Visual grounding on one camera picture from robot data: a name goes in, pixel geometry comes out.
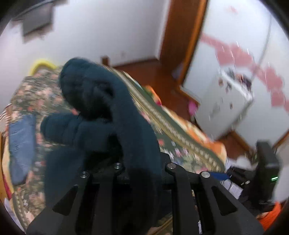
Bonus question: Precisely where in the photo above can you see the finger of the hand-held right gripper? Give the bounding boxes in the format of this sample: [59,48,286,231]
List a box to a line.
[208,172,233,181]

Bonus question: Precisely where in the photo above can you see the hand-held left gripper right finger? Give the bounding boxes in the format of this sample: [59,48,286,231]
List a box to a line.
[165,163,264,235]

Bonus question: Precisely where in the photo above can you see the pink wall stickers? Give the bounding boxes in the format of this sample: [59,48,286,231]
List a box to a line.
[200,33,285,109]

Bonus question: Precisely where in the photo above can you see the white cabinet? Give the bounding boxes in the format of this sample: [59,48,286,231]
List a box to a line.
[195,68,254,140]

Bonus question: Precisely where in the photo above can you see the blue jeans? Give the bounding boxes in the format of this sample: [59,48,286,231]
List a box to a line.
[8,114,37,186]

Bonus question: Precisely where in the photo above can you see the wooden door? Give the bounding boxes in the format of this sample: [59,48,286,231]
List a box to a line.
[159,0,208,66]

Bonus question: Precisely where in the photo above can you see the striped patchwork quilt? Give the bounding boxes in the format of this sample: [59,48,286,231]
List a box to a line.
[0,104,12,137]

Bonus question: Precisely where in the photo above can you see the floral blanket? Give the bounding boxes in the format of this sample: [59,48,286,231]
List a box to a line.
[10,65,226,227]

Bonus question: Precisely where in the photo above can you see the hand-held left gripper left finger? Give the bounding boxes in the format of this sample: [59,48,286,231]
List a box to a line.
[27,163,126,235]

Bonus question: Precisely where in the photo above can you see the black wall television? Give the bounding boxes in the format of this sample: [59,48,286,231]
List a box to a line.
[14,1,55,21]

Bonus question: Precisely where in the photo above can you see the orange bed sheet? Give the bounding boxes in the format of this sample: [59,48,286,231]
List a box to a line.
[144,85,227,168]

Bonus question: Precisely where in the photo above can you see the dark navy pants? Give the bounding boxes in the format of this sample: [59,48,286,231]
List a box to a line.
[41,57,163,235]

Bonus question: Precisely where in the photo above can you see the pink item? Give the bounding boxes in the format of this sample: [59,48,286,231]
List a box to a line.
[188,101,198,116]

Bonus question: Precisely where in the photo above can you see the person's orange clothing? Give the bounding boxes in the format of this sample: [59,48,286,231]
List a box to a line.
[257,202,283,229]

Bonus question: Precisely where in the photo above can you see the yellow foam tube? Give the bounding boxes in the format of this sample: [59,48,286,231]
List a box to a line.
[29,59,58,75]

